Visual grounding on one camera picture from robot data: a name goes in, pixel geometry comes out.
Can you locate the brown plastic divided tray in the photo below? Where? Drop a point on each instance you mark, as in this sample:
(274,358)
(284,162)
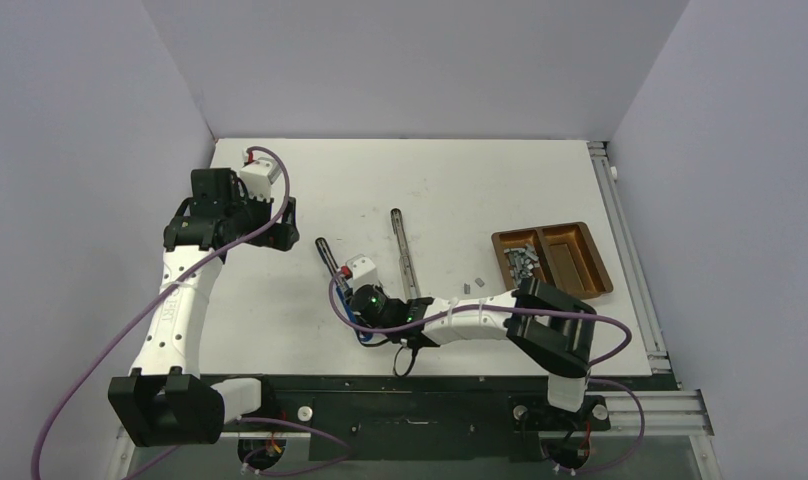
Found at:
(570,259)

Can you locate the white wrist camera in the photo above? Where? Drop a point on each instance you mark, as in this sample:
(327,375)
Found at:
(258,177)
(363,272)

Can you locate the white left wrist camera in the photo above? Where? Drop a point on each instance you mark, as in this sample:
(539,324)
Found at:
(258,177)

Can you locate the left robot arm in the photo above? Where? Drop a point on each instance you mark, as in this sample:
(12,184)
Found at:
(163,400)

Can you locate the pile of grey staples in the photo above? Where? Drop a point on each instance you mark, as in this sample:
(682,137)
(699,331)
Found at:
(523,263)

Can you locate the aluminium frame rail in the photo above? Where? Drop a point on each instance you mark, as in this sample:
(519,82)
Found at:
(269,311)

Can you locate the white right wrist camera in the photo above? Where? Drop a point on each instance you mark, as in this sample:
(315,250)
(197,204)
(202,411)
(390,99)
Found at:
(363,272)

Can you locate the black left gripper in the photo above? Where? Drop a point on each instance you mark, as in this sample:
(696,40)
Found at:
(281,235)

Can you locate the silver black stapler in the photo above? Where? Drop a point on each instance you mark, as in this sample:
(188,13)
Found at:
(408,275)

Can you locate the blue stapler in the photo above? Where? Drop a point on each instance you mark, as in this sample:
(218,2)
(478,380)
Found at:
(326,255)

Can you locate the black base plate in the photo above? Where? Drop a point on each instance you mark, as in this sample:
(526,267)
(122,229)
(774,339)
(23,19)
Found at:
(441,418)

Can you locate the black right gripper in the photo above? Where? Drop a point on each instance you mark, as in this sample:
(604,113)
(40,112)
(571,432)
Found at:
(361,319)

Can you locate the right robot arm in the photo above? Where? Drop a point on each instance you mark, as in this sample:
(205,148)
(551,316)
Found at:
(527,316)

